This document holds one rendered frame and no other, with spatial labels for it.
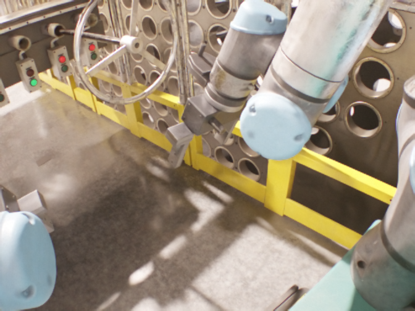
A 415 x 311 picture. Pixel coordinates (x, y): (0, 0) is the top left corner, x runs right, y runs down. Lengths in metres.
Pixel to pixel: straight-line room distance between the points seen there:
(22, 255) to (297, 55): 0.27
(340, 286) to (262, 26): 0.38
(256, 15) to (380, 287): 0.40
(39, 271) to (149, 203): 1.35
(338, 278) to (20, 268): 0.40
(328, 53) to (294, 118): 0.07
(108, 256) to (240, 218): 0.64
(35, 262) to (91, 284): 1.14
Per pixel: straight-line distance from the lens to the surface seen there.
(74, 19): 1.64
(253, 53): 0.44
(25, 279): 0.22
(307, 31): 0.28
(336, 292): 0.46
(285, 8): 1.03
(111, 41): 1.03
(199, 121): 0.50
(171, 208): 1.52
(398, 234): 0.39
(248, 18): 0.43
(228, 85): 0.48
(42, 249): 0.25
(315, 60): 0.28
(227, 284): 1.25
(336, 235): 1.38
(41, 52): 1.61
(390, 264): 0.42
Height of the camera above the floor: 1.11
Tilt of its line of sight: 38 degrees down
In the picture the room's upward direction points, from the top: 4 degrees counter-clockwise
